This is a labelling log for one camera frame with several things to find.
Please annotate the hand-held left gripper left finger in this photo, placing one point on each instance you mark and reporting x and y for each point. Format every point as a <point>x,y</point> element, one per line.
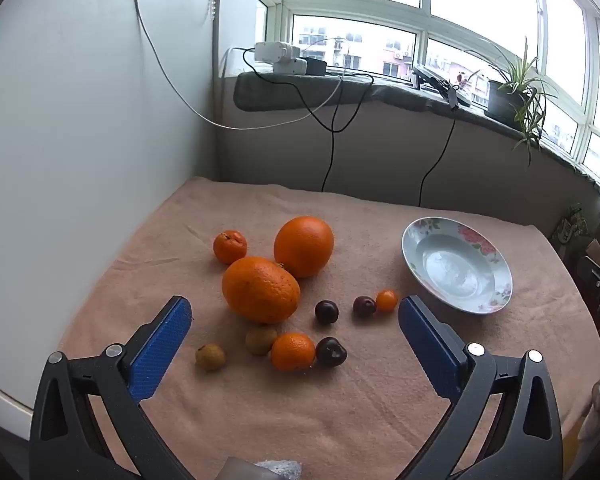
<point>162,345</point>

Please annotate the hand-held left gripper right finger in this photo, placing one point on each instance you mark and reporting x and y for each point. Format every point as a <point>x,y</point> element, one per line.
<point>427,350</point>

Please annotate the small brown round fruit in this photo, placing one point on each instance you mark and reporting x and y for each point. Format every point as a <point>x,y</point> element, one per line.
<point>260,341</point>
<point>210,358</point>

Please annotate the tiny orange kumquat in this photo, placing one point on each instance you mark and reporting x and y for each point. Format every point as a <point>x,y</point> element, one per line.
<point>386,301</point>

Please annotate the dark purple plum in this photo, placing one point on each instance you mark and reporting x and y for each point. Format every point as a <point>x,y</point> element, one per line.
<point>364,306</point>
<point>326,312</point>
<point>331,351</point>

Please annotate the floral white plate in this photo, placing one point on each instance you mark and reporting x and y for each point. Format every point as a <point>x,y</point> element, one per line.
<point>455,270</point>

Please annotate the large bumpy orange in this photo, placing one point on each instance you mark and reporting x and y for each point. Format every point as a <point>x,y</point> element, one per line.
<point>260,290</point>

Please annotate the mandarin with dimpled stem end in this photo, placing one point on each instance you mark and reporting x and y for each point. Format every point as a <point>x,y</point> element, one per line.
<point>230,247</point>

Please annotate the mandarin with twig stem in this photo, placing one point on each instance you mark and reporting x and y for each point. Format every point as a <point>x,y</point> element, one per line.
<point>292,352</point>

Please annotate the large smooth orange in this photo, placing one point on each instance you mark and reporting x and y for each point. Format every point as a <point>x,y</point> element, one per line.
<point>303,245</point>

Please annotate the peach towel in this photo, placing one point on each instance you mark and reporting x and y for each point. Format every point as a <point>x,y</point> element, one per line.
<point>330,410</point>

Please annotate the green package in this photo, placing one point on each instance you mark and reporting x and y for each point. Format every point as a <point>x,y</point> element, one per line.
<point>572,225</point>

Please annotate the cardboard box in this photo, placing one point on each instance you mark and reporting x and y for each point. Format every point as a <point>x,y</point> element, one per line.
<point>597,255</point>

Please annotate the white cabinet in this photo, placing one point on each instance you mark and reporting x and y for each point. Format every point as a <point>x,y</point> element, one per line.
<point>80,160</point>

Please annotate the potted spider plant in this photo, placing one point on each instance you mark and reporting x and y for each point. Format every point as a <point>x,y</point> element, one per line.
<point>505,100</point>

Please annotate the black electronic device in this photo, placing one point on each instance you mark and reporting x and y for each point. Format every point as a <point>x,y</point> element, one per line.
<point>437,82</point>

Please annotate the grey sill cloth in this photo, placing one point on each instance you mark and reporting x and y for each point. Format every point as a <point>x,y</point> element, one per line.
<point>280,92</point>

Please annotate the black power adapter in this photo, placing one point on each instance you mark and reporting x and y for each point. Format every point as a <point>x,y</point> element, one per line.
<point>316,67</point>

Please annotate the white power adapter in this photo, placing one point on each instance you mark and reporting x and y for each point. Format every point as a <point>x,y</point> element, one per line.
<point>290,66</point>
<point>275,51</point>

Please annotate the white window frame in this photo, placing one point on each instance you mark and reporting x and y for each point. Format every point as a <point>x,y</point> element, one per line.
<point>360,19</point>

